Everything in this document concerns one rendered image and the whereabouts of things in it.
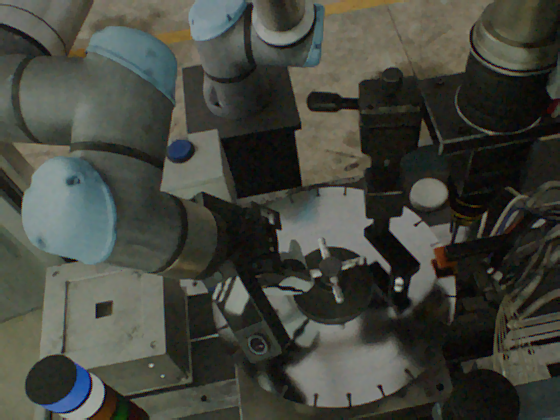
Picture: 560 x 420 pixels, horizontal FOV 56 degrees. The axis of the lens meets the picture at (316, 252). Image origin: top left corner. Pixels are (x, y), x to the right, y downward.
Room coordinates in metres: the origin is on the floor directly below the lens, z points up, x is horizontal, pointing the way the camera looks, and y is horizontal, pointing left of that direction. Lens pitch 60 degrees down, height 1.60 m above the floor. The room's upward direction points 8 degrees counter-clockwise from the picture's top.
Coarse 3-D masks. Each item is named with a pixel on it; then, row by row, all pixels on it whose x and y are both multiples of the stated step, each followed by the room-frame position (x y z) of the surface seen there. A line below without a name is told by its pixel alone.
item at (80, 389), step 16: (32, 368) 0.18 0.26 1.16; (48, 368) 0.17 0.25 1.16; (64, 368) 0.17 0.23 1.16; (80, 368) 0.18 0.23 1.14; (32, 384) 0.16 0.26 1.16; (48, 384) 0.16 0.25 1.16; (64, 384) 0.16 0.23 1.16; (80, 384) 0.16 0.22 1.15; (32, 400) 0.15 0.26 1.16; (48, 400) 0.15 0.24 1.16; (64, 400) 0.15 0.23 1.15; (80, 400) 0.15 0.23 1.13
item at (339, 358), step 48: (336, 192) 0.48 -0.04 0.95; (288, 240) 0.40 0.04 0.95; (336, 240) 0.39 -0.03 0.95; (432, 240) 0.37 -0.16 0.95; (384, 288) 0.31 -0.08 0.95; (432, 288) 0.30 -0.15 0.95; (336, 336) 0.25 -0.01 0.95; (384, 336) 0.24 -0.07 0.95; (432, 336) 0.23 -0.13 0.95; (288, 384) 0.19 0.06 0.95; (336, 384) 0.19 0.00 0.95; (384, 384) 0.18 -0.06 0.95
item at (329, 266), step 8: (320, 240) 0.36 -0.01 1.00; (320, 248) 0.35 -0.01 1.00; (328, 256) 0.34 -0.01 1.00; (320, 264) 0.33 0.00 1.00; (328, 264) 0.32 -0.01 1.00; (336, 264) 0.32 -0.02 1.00; (344, 264) 0.32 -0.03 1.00; (352, 264) 0.32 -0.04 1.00; (360, 264) 0.32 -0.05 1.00; (312, 272) 0.32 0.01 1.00; (320, 272) 0.32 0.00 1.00; (328, 272) 0.31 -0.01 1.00; (336, 272) 0.31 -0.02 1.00; (328, 280) 0.31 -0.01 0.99; (336, 280) 0.30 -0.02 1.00; (336, 288) 0.29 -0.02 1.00; (336, 296) 0.28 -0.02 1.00
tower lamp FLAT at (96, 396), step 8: (96, 384) 0.17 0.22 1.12; (96, 392) 0.16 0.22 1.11; (104, 392) 0.17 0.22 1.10; (88, 400) 0.15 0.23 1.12; (96, 400) 0.16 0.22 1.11; (80, 408) 0.15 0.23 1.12; (88, 408) 0.15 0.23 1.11; (96, 408) 0.15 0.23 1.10; (64, 416) 0.14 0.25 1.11; (72, 416) 0.14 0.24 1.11; (80, 416) 0.14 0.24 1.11; (88, 416) 0.14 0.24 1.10
